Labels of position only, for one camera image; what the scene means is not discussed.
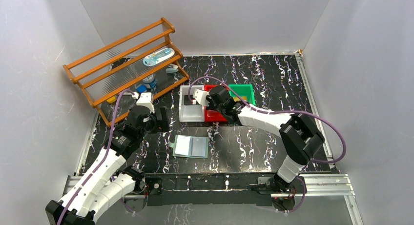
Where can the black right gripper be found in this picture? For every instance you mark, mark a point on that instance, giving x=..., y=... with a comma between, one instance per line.
x=190, y=99

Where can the green plastic bin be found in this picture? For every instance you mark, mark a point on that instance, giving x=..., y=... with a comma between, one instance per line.
x=245, y=91

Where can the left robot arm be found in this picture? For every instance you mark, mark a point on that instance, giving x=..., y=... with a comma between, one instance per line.
x=105, y=182

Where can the red plastic bin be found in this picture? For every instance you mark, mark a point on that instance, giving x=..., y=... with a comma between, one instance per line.
x=212, y=116

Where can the blue small block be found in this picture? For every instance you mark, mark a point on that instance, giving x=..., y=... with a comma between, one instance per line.
x=141, y=89

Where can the yellow small block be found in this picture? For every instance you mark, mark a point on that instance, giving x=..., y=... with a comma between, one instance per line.
x=111, y=100

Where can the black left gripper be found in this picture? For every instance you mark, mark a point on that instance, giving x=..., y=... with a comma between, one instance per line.
x=163, y=117

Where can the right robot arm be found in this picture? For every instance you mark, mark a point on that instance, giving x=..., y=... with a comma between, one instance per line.
x=300, y=136

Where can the white plastic bin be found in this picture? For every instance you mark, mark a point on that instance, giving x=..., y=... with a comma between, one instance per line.
x=189, y=113

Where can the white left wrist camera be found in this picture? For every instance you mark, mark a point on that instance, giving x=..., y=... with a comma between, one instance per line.
x=144, y=99

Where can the orange wooden shelf rack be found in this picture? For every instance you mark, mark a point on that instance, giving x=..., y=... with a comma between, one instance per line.
x=119, y=66

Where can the light blue white stapler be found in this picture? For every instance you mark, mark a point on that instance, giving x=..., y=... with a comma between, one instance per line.
x=172, y=68

